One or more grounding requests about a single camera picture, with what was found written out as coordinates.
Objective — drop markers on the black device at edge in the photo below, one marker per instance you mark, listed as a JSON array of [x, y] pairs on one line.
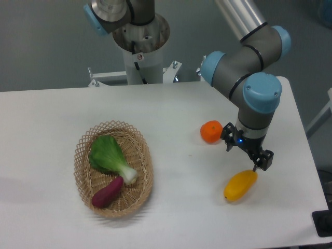
[[322, 222]]

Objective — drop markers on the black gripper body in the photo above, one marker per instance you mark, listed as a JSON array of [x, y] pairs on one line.
[[249, 145]]

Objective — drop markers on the white right mounting bracket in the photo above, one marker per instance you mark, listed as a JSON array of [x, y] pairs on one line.
[[170, 72]]

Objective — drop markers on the green bok choy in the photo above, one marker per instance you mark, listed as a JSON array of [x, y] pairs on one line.
[[106, 156]]

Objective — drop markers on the white mounting bracket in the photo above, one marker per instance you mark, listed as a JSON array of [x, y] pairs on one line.
[[107, 79], [170, 72]]

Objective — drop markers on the orange tangerine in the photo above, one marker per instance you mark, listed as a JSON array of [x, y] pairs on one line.
[[211, 131]]

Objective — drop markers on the metal table clamp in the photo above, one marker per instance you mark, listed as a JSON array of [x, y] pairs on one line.
[[198, 70]]

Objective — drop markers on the blue object top right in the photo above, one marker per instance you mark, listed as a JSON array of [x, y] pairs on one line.
[[324, 12]]

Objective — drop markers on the woven wicker basket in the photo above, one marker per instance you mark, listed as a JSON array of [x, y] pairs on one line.
[[136, 152]]

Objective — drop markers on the purple sweet potato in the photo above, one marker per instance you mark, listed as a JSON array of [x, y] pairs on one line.
[[105, 196]]

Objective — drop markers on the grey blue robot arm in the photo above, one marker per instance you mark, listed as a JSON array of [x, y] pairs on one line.
[[240, 77]]

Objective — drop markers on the white left mounting bracket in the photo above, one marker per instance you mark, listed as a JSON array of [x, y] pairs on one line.
[[107, 79]]

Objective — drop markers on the yellow mango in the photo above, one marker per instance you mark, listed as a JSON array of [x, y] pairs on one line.
[[239, 185]]

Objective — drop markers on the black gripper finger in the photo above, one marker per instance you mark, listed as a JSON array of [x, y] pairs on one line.
[[230, 136], [262, 160]]

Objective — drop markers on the white frame at right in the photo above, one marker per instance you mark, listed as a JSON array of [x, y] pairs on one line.
[[323, 115]]

